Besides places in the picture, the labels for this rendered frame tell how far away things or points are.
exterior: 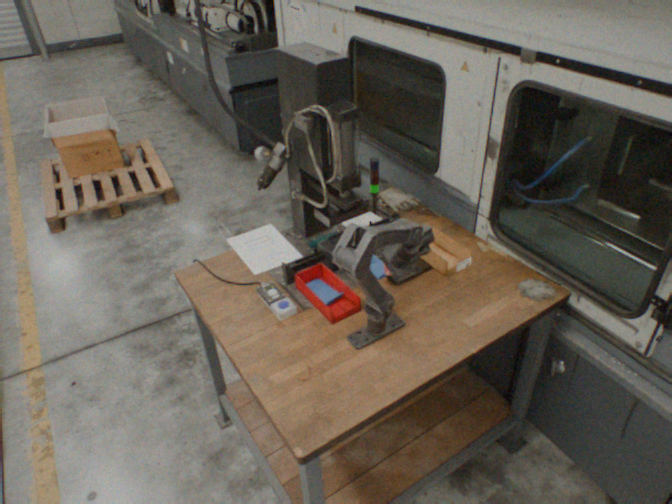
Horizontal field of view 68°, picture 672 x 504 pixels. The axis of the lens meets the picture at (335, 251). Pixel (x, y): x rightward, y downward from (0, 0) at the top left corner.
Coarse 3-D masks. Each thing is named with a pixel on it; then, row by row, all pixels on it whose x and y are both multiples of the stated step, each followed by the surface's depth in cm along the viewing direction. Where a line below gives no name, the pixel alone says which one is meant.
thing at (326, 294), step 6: (312, 282) 186; (318, 282) 186; (312, 288) 183; (324, 288) 183; (330, 288) 183; (318, 294) 181; (324, 294) 180; (330, 294) 180; (336, 294) 180; (342, 294) 177; (324, 300) 178; (330, 300) 174
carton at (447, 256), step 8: (424, 224) 205; (440, 232) 199; (440, 240) 201; (448, 240) 197; (432, 248) 202; (440, 248) 201; (448, 248) 199; (456, 248) 195; (464, 248) 191; (424, 256) 194; (432, 256) 190; (440, 256) 186; (448, 256) 197; (456, 256) 196; (464, 256) 192; (432, 264) 192; (440, 264) 188; (448, 264) 184; (456, 264) 188; (464, 264) 190; (440, 272) 189; (448, 272) 187
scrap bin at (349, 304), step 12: (324, 264) 186; (300, 276) 184; (312, 276) 188; (324, 276) 189; (336, 276) 180; (300, 288) 182; (336, 288) 183; (348, 288) 175; (312, 300) 176; (336, 300) 178; (348, 300) 178; (360, 300) 171; (324, 312) 171; (336, 312) 173; (348, 312) 170
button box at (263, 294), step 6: (204, 264) 198; (210, 270) 195; (216, 276) 192; (228, 282) 189; (234, 282) 188; (252, 282) 188; (258, 282) 187; (270, 282) 184; (258, 288) 181; (276, 288) 181; (258, 294) 183; (264, 294) 178; (276, 294) 178; (282, 294) 178; (264, 300) 179; (270, 300) 176; (276, 300) 176; (270, 306) 176
